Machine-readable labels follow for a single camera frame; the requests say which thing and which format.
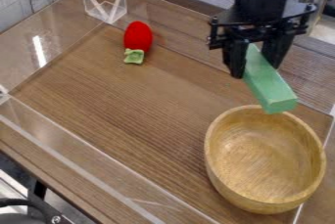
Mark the green stick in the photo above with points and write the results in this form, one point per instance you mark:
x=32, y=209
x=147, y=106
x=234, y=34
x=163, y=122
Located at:
x=268, y=86

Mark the clear acrylic tray wall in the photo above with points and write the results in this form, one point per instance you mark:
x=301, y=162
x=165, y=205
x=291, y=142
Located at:
x=111, y=193

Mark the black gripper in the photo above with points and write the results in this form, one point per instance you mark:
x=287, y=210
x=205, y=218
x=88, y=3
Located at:
x=233, y=24

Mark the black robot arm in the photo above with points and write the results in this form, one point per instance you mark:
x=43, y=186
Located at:
x=262, y=10

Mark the clear acrylic corner bracket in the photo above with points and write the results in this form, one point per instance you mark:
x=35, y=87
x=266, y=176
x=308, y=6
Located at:
x=107, y=11

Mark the red plush strawberry toy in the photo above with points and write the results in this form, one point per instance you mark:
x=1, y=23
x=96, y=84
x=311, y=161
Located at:
x=136, y=41

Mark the brown wooden bowl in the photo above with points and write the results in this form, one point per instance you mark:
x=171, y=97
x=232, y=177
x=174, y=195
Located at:
x=264, y=159

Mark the black table leg frame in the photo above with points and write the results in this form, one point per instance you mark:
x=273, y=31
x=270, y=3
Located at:
x=24, y=207

